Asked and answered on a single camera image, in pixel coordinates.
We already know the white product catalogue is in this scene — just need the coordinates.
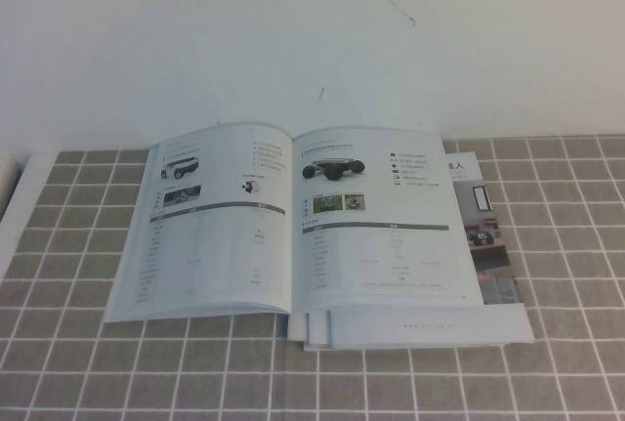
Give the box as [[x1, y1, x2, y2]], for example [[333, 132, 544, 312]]
[[104, 121, 484, 324]]

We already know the white book under stack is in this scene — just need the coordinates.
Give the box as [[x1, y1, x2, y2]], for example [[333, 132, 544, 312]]
[[287, 312, 514, 353]]

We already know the grey checked tablecloth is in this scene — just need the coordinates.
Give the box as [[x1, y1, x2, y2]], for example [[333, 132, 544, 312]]
[[0, 133, 625, 421]]

